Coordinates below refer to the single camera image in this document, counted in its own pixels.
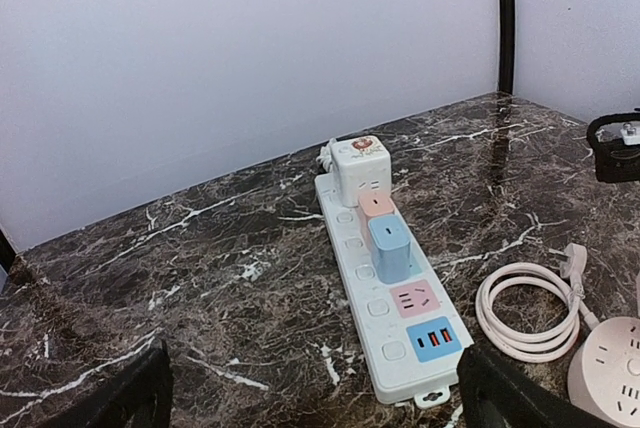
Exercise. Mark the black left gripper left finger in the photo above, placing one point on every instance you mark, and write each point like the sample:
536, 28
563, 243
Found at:
141, 395

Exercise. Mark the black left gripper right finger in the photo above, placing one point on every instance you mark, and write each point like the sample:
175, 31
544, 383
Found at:
496, 394

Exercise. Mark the white multicolour power strip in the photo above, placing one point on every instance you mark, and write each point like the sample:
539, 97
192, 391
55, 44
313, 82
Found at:
410, 331

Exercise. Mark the round pink socket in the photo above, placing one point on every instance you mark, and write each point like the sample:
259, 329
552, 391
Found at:
603, 376

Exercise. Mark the small blue charger plug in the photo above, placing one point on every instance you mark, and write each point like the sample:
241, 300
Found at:
390, 248

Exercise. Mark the small pink charger plug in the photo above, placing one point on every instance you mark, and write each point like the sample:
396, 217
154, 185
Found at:
374, 204

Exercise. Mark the white cube socket adapter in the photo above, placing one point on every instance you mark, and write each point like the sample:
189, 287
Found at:
360, 165

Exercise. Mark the left black frame post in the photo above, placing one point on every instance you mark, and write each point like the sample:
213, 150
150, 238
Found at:
9, 262

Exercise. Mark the black frame post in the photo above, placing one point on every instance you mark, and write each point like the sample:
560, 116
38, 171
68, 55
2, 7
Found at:
507, 45
9, 262

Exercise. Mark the right black frame post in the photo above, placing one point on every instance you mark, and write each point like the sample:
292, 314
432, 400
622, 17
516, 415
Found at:
507, 45

